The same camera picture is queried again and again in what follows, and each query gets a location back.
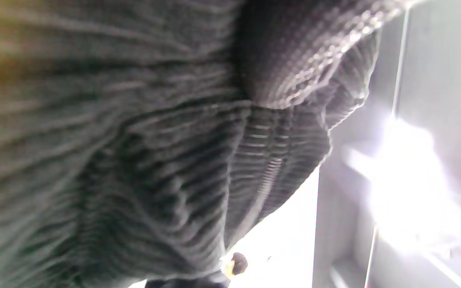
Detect bright ceiling light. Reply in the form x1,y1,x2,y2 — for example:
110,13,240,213
369,116,459,250

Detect person's left hand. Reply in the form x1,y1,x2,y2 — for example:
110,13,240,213
0,0,419,288

